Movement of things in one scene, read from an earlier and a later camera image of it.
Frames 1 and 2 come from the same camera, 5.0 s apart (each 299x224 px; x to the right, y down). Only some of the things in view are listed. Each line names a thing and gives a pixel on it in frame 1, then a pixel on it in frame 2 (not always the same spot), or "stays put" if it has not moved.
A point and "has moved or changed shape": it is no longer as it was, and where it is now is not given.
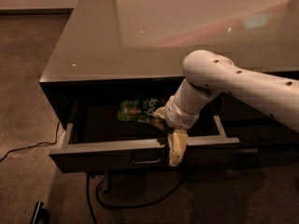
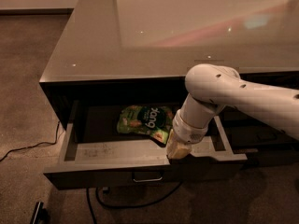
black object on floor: (40, 215) stays put
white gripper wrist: (179, 116) to (189, 132)
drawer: (93, 140) has moved or changed shape
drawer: (262, 134) stays put
